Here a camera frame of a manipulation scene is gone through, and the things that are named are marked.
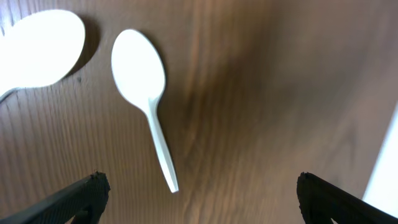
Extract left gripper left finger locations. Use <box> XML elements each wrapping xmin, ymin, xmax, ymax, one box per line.
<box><xmin>1</xmin><ymin>172</ymin><xmax>111</xmax><ymax>224</ymax></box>

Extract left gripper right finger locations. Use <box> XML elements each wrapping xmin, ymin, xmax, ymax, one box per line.
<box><xmin>297</xmin><ymin>172</ymin><xmax>397</xmax><ymax>224</ymax></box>

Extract clear plastic basket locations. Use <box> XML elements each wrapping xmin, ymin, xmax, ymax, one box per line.
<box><xmin>363</xmin><ymin>105</ymin><xmax>398</xmax><ymax>218</ymax></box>

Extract white plastic spoon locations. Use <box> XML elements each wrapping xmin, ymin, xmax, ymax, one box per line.
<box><xmin>111</xmin><ymin>29</ymin><xmax>179</xmax><ymax>193</ymax></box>
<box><xmin>1</xmin><ymin>9</ymin><xmax>86</xmax><ymax>100</ymax></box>

